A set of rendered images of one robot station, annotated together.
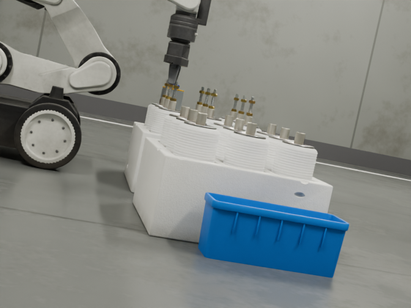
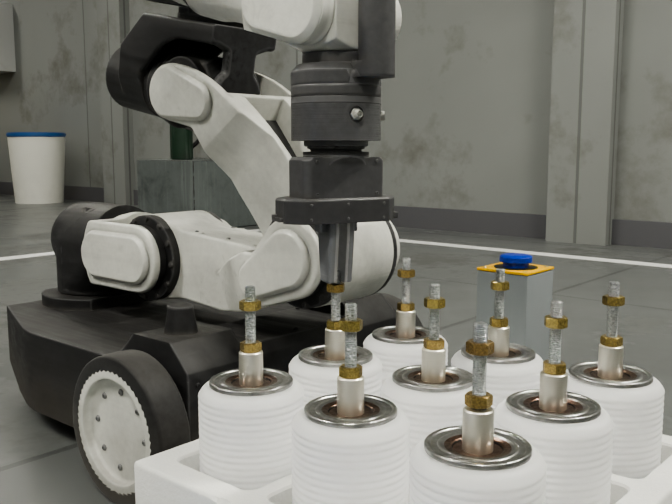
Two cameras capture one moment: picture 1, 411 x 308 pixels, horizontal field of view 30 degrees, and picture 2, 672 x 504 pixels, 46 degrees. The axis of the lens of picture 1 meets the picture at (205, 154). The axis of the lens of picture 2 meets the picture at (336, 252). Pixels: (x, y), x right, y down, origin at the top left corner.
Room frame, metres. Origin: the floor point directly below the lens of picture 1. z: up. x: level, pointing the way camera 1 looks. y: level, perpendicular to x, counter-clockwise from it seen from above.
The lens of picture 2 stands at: (1.88, -0.46, 0.46)
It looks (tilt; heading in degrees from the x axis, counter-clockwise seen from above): 8 degrees down; 51
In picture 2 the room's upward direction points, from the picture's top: straight up
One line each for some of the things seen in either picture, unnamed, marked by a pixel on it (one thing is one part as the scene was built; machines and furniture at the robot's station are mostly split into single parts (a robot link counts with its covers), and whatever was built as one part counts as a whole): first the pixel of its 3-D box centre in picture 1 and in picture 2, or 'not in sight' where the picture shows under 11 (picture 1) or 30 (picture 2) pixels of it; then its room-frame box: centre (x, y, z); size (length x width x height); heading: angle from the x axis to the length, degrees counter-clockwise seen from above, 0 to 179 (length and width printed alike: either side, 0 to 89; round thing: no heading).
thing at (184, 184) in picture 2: not in sight; (212, 157); (4.26, 3.73, 0.40); 0.83 x 0.66 x 0.79; 11
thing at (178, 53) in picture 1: (180, 45); (336, 160); (2.36, 0.15, 0.45); 0.13 x 0.10 x 0.12; 168
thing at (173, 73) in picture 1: (172, 73); (324, 251); (2.35, 0.15, 0.36); 0.03 x 0.02 x 0.06; 78
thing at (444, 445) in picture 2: not in sight; (477, 448); (2.29, -0.11, 0.25); 0.08 x 0.08 x 0.01
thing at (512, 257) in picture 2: not in sight; (515, 262); (2.65, 0.16, 0.32); 0.04 x 0.04 x 0.02
